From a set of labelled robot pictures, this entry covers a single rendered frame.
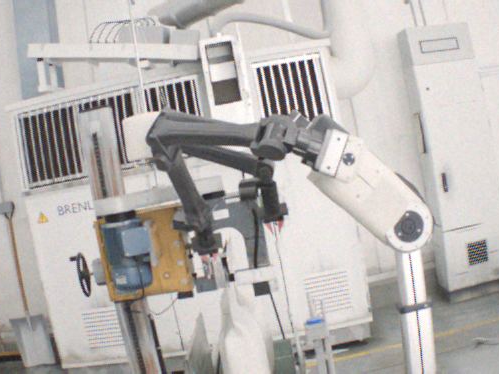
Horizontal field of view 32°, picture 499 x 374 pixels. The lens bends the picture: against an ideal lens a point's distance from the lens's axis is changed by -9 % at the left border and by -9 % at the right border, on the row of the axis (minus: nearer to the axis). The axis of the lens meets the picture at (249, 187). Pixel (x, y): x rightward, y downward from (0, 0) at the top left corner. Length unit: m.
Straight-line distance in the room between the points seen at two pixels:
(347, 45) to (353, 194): 3.94
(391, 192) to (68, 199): 3.88
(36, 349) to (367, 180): 5.28
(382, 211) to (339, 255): 3.55
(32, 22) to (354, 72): 2.59
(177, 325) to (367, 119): 2.37
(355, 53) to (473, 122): 1.16
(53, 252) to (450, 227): 2.96
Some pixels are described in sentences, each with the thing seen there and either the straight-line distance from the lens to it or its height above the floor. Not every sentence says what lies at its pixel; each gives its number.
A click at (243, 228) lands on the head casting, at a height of 1.22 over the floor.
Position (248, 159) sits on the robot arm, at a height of 1.47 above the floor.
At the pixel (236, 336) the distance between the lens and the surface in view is 3.57.
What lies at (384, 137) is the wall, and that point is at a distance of 7.55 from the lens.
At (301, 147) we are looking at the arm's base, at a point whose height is 1.49.
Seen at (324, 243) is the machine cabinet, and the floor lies 0.77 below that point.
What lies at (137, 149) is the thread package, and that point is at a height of 1.57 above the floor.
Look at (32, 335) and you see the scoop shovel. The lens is 7.63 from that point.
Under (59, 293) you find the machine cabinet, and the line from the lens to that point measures 6.42.
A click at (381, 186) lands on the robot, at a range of 2.68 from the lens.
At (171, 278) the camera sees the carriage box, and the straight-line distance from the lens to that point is 3.51.
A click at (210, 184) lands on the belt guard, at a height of 1.39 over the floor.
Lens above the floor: 1.54
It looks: 3 degrees down
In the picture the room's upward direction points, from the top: 10 degrees counter-clockwise
